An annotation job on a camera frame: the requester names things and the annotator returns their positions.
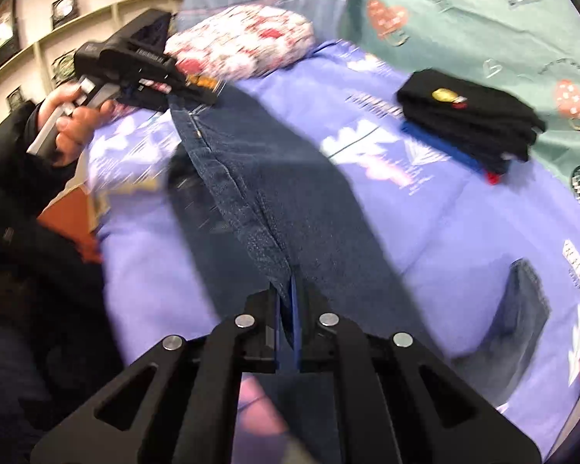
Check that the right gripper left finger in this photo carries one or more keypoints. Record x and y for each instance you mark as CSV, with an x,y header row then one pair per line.
x,y
176,403

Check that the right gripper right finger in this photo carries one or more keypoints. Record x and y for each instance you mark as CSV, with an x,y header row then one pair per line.
x,y
397,402

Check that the dark blue denim jeans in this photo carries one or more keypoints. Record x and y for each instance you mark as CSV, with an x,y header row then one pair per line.
x,y
299,221

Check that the person's left hand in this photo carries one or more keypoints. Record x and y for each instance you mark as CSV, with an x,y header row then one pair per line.
x,y
75,131

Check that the red floral pillow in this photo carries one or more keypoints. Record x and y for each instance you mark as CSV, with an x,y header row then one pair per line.
x,y
243,41

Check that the purple patterned bed sheet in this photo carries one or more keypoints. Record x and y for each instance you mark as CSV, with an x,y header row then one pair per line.
x,y
173,265

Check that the folded red garment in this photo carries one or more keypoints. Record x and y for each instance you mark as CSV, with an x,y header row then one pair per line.
x,y
492,178

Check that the folded blue garment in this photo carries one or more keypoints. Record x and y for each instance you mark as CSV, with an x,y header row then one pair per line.
x,y
472,160

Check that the folded black garment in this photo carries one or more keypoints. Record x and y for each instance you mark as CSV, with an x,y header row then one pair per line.
x,y
487,123

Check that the teal heart-print quilt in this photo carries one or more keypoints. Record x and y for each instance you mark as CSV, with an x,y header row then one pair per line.
x,y
530,48

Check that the dark framed wall pictures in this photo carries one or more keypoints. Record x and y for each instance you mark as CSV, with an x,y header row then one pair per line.
x,y
29,71

